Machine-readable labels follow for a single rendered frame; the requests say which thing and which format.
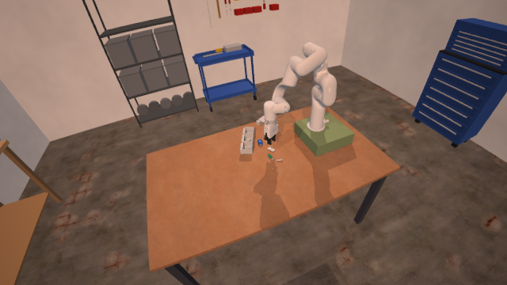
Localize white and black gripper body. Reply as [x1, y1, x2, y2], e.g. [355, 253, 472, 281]
[264, 121, 278, 139]

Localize grey rack of labelled bins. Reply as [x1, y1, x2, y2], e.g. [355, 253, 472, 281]
[240, 127, 254, 154]

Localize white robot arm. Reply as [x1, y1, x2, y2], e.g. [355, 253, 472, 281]
[256, 42, 337, 131]

